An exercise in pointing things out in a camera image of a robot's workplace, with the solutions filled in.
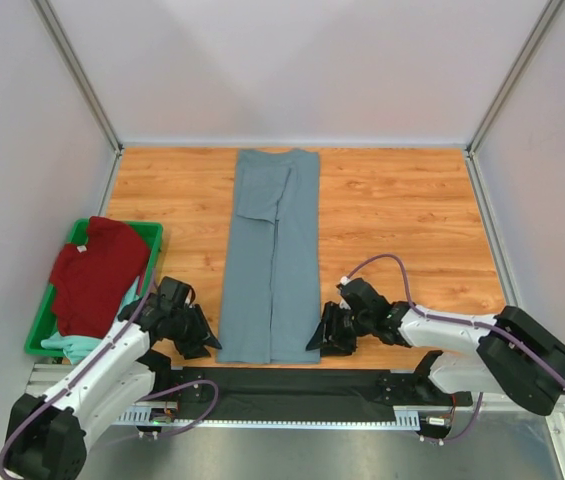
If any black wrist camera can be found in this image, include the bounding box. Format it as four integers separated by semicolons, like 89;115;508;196
338;278;391;315
156;276;196;311

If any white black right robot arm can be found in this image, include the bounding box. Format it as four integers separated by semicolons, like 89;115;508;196
306;298;565;416

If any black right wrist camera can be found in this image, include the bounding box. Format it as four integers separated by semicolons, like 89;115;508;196
338;278;391;315

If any aluminium back rail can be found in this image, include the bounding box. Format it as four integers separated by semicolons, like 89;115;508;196
121;141;468;151

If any blue grey t shirt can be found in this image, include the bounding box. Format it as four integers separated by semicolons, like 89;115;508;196
217;149;321;365

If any aluminium frame rail front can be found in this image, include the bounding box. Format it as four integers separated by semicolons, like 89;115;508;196
21;363;565;414

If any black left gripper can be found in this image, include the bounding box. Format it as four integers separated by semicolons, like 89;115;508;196
168;304;221;361

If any black base mat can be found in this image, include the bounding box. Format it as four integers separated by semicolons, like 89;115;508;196
154;367;473;422

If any aluminium frame post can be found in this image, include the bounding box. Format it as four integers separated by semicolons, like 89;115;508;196
31;0;123;154
465;0;565;158

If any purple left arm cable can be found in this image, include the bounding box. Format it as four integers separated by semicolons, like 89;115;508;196
0;269;221;479

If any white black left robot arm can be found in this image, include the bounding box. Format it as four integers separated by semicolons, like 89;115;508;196
0;304;219;479

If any aluminium frame post left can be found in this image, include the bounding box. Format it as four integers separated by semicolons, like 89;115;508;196
31;0;123;154

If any mint green t shirt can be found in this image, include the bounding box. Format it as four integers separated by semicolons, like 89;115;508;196
40;277;140;365

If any white slotted cable duct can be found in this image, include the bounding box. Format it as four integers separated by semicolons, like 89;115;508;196
116;407;421;430

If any aluminium frame post right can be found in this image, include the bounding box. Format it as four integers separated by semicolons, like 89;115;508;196
465;0;565;158

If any red t shirt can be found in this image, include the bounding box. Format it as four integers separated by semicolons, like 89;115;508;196
50;216;150;338

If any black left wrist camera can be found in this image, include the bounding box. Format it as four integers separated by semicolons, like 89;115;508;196
156;276;196;311

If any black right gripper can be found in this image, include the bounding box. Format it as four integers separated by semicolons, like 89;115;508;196
305;303;374;359

